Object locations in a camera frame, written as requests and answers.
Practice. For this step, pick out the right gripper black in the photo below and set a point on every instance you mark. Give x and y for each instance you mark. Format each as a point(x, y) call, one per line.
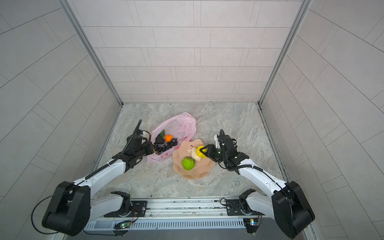
point(209, 153)

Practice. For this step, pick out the orange fake tangerine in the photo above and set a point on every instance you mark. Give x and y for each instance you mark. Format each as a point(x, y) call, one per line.
point(168, 138)

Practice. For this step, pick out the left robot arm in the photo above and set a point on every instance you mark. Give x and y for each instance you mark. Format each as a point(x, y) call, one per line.
point(72, 205)

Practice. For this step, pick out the cream fake garlic bulb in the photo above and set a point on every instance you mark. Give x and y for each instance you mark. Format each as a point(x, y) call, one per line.
point(194, 154)

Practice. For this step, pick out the dark green fake lime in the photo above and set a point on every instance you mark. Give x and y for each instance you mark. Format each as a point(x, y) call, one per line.
point(162, 134)

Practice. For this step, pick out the white vented grille strip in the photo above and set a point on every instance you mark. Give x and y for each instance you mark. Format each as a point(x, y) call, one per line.
point(107, 226)

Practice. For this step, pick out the dark brown fake fruit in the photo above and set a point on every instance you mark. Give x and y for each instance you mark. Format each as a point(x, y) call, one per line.
point(159, 140)

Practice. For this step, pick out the circuit board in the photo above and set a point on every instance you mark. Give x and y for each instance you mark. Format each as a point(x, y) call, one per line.
point(125, 225)
point(252, 225)

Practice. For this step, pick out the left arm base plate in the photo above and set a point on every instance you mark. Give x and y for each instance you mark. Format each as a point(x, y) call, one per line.
point(137, 209)

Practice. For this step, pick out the pink plastic bag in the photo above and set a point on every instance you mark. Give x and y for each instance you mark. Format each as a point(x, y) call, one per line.
point(182, 127)

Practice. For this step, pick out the left circuit board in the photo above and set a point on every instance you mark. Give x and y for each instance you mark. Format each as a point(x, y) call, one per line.
point(125, 225)

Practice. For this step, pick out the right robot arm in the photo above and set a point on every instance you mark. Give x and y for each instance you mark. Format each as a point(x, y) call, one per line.
point(271, 186)

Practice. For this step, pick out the aluminium mounting rail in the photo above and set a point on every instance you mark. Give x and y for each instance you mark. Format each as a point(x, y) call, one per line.
point(192, 207)

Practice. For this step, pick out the right circuit board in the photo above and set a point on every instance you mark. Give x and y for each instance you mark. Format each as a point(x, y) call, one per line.
point(252, 225)

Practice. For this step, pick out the green fake fruit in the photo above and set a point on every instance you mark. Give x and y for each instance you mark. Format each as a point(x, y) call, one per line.
point(188, 163)

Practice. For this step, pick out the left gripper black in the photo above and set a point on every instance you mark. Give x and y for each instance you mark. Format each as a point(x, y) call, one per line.
point(149, 145)

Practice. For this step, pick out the yellow fake lemon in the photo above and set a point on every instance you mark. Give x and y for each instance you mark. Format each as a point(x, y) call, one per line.
point(201, 152)

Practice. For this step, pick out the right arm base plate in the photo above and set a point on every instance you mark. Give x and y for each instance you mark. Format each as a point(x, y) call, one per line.
point(234, 208)

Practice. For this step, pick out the dark fake grapes bunch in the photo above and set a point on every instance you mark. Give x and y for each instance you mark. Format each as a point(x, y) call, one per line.
point(160, 148)

